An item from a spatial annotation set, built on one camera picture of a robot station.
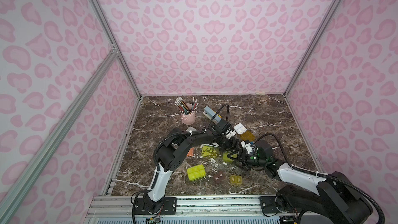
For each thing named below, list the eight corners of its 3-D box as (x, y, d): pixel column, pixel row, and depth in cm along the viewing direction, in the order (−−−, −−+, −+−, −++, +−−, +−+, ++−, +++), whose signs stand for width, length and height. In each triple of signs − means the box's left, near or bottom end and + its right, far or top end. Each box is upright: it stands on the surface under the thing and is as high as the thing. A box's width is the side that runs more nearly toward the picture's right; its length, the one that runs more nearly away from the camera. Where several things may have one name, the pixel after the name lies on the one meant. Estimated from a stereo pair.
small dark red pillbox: (216, 184, 82) (216, 183, 80) (212, 176, 84) (212, 175, 82) (225, 178, 83) (226, 177, 82) (221, 171, 86) (222, 170, 84)
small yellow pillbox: (230, 184, 81) (231, 183, 79) (229, 176, 84) (230, 175, 82) (241, 184, 81) (242, 183, 79) (240, 176, 84) (241, 174, 82)
